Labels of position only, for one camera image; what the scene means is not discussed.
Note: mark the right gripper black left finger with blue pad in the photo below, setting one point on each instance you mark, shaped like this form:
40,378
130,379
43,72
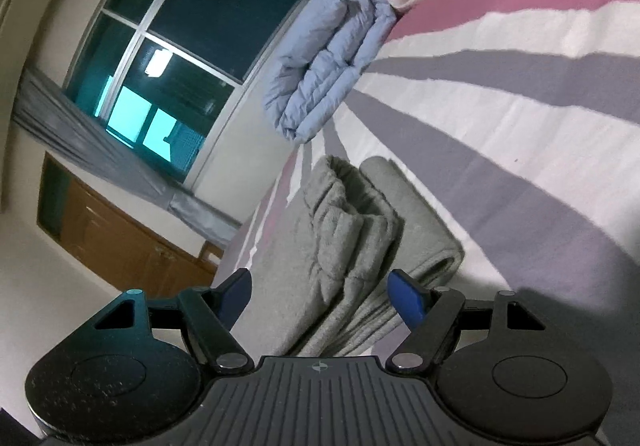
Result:
139,366

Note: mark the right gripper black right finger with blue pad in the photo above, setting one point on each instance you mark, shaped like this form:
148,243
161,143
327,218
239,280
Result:
495,372

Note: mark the grey pants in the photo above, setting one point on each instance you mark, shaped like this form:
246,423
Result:
320,276

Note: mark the brown wooden door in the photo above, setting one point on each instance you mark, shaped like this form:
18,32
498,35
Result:
121,251

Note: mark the grey left curtain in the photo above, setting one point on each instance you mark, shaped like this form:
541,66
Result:
47,114

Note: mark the folded light blue duvet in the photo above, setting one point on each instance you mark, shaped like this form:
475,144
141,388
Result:
319,60

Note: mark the window with white frame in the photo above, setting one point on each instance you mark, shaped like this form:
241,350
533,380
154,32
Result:
164,76

